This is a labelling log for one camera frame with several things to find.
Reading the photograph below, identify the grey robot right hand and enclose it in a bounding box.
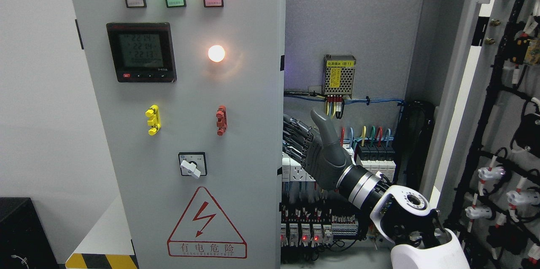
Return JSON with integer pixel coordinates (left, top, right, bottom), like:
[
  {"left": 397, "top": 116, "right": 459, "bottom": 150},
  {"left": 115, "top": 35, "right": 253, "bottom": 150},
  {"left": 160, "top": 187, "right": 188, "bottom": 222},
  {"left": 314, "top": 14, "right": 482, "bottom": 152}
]
[{"left": 282, "top": 109, "right": 352, "bottom": 190}]

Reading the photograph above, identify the grey cabinet door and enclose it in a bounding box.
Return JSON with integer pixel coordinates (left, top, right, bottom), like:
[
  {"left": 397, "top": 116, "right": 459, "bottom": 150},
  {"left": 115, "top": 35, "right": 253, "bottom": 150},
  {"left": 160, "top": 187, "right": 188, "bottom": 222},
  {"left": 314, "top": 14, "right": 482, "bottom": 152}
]
[
  {"left": 407, "top": 0, "right": 539, "bottom": 269},
  {"left": 73, "top": 0, "right": 286, "bottom": 269}
]

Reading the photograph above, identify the white socket breaker row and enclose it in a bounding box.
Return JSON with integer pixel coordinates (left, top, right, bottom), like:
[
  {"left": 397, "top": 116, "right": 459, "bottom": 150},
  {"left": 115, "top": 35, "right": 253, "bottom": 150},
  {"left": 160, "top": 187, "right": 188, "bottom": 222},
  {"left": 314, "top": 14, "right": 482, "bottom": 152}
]
[{"left": 282, "top": 145, "right": 356, "bottom": 183}]

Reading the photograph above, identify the black surge protector block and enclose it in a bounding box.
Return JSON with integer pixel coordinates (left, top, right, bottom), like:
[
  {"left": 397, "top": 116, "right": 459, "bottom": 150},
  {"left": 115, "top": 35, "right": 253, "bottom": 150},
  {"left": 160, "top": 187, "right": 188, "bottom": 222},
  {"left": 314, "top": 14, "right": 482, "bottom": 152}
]
[{"left": 354, "top": 144, "right": 397, "bottom": 183}]

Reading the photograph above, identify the lower relay terminal row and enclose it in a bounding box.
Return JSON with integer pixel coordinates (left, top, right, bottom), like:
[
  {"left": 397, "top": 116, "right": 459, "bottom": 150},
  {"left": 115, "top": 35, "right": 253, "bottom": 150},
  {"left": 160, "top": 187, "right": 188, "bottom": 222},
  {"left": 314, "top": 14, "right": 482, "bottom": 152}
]
[{"left": 278, "top": 198, "right": 372, "bottom": 252}]

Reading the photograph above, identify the metal mesh power supply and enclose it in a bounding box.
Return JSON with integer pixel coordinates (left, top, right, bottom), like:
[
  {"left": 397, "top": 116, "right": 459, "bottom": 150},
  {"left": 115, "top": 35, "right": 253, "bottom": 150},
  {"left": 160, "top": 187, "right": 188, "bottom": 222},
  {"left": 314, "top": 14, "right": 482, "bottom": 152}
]
[{"left": 321, "top": 54, "right": 356, "bottom": 98}]

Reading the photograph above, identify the red terminal connector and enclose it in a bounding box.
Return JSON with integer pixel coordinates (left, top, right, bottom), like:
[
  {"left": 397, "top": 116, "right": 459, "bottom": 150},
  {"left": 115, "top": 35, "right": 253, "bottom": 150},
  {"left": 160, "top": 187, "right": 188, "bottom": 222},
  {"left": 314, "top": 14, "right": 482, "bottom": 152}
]
[{"left": 216, "top": 105, "right": 228, "bottom": 136}]

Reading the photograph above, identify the red electric hazard sticker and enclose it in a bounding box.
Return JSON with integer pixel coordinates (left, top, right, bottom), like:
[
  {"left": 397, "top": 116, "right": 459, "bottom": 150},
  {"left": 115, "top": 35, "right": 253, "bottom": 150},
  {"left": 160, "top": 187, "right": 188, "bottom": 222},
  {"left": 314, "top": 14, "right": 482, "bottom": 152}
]
[{"left": 167, "top": 186, "right": 248, "bottom": 259}]

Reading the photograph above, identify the white glowing indicator lamp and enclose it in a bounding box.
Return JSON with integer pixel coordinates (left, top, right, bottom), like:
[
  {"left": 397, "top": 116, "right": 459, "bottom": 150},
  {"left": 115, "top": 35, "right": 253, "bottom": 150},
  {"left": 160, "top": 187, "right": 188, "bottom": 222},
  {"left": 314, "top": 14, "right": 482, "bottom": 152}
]
[{"left": 208, "top": 45, "right": 226, "bottom": 63}]

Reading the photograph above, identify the yellow terminal connector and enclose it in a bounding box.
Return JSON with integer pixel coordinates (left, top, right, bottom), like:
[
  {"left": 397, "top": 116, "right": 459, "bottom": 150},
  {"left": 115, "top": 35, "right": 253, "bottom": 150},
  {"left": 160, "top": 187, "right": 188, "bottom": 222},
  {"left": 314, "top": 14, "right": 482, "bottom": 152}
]
[{"left": 145, "top": 104, "right": 161, "bottom": 136}]

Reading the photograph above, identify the black digital power meter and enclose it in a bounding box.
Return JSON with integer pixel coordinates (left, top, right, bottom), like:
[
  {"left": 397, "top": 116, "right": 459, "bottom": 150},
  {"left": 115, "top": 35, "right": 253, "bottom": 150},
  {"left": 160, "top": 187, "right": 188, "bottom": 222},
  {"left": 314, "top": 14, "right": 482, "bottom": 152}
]
[{"left": 106, "top": 22, "right": 177, "bottom": 83}]

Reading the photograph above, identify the black box at left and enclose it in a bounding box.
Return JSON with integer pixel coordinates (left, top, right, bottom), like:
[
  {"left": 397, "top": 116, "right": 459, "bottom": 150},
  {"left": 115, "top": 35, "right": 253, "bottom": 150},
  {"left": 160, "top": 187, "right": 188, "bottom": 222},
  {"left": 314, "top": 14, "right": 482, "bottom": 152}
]
[{"left": 0, "top": 197, "right": 59, "bottom": 269}]

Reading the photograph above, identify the black corrugated cable conduit right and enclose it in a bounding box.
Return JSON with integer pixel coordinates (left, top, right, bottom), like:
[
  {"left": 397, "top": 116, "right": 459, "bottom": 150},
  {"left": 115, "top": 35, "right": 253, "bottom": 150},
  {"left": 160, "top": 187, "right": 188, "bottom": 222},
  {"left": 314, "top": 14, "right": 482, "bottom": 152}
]
[{"left": 396, "top": 100, "right": 435, "bottom": 194}]

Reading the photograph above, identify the white rotary selector switch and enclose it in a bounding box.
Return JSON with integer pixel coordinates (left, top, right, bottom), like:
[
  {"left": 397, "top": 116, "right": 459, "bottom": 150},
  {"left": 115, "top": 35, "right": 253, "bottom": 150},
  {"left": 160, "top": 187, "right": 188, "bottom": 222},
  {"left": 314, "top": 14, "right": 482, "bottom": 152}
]
[{"left": 178, "top": 152, "right": 208, "bottom": 179}]

